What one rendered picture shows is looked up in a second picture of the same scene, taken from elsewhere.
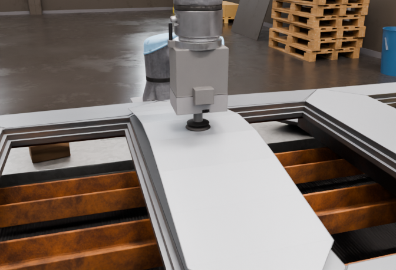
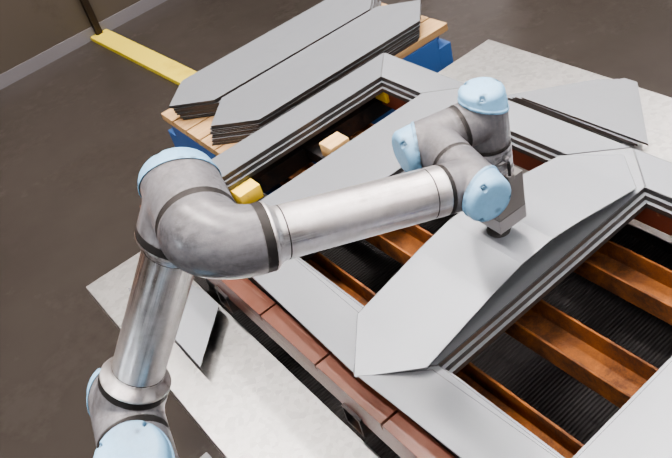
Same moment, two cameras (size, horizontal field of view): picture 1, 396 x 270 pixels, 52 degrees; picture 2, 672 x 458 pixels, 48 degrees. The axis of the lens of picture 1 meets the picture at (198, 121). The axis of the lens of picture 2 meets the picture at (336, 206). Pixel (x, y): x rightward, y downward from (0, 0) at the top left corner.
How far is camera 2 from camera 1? 1.61 m
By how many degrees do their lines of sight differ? 87
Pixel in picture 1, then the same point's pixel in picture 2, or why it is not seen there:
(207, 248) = (616, 186)
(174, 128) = (514, 240)
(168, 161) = (565, 220)
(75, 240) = (593, 377)
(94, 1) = not seen: outside the picture
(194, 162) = (553, 210)
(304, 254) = (581, 160)
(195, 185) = (575, 203)
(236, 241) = (600, 179)
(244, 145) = not seen: hidden behind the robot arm
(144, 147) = (506, 301)
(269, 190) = (545, 179)
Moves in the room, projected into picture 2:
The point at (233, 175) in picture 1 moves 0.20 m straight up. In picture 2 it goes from (547, 193) to (541, 105)
